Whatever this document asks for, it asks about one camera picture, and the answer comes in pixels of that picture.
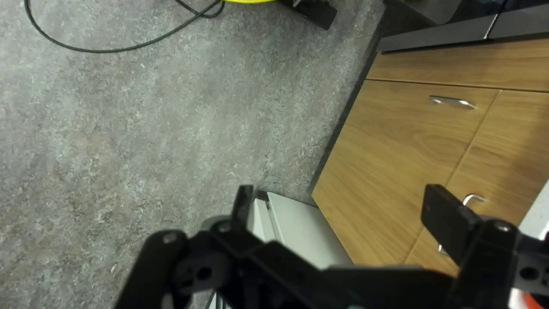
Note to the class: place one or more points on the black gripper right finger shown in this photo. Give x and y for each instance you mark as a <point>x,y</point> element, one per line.
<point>448,220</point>

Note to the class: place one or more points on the wooden neighbour cabinet front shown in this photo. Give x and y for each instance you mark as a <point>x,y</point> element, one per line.
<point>456,62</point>

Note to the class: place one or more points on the yellow power outlet splitter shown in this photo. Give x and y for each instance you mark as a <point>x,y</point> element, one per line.
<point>249,2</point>

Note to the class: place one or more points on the white double door fridge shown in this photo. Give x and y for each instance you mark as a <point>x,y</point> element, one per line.
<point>297,229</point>

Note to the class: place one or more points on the black flat bracket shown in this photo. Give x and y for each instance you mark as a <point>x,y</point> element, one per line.
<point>314,11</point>

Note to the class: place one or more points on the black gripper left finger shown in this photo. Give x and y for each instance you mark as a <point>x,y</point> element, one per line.
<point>242,211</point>

